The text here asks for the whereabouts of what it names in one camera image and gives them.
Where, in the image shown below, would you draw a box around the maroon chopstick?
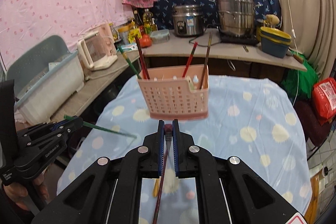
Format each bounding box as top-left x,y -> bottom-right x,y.
152,124 -> 173,224

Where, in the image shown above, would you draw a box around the dark red twisted chopstick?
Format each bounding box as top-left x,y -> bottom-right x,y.
135,36 -> 150,80

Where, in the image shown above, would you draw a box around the dark brown chopstick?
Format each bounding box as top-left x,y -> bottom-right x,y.
199,32 -> 213,90

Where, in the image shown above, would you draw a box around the red chopstick dark end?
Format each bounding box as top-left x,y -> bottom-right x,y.
182,42 -> 198,78

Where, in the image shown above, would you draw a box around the green chopstick gold band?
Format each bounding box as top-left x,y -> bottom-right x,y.
118,46 -> 141,79

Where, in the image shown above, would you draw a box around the pink white kitchen appliance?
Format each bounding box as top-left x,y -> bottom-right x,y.
77,23 -> 117,71

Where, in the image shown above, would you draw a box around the left hand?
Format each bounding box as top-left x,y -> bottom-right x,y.
3,173 -> 50,211

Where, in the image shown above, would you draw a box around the pink perforated utensil basket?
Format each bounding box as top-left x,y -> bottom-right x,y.
137,65 -> 209,121

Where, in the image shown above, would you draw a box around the blue planet-print tablecloth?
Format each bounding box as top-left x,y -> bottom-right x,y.
57,76 -> 312,213

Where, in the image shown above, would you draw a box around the white dish rack bin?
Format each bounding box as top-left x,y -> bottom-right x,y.
6,35 -> 84,125

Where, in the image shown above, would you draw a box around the grey countertop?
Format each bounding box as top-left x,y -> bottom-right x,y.
49,28 -> 308,122

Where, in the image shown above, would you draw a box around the red tomato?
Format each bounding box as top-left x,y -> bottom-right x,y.
139,34 -> 152,48

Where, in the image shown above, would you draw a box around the clear plastic food container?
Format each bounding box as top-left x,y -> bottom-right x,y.
150,29 -> 170,44

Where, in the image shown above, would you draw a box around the cooking oil bottle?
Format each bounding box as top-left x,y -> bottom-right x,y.
142,9 -> 153,35

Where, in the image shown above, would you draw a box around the steel rice cooker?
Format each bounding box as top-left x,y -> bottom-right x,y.
172,5 -> 205,37

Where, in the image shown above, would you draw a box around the blue yellow stacked bowls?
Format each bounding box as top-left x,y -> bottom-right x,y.
260,26 -> 291,59

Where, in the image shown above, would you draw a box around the green plastic bag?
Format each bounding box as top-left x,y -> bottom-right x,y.
280,53 -> 318,102

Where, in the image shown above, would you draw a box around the large steel steamer pot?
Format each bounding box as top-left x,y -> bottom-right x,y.
217,0 -> 255,38

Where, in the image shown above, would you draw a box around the red plastic bag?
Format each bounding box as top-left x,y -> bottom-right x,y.
311,77 -> 336,125

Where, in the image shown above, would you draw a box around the beige curtain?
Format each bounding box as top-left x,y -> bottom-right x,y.
278,0 -> 335,80

